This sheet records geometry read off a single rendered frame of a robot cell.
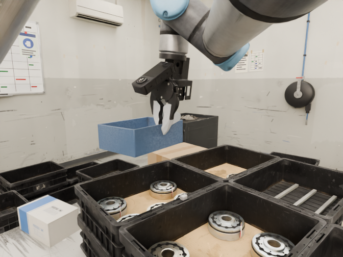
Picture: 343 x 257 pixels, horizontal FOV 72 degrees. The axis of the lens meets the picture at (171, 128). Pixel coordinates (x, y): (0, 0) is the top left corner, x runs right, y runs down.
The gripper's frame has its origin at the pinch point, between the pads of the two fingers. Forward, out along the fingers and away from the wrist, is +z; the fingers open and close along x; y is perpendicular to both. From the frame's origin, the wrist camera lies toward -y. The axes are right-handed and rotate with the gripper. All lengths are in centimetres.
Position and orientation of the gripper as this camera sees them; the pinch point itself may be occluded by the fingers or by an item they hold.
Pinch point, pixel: (161, 130)
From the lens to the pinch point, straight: 64.0
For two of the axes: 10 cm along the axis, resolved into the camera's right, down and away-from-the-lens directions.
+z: -0.9, 9.6, 2.6
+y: 6.5, -1.4, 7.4
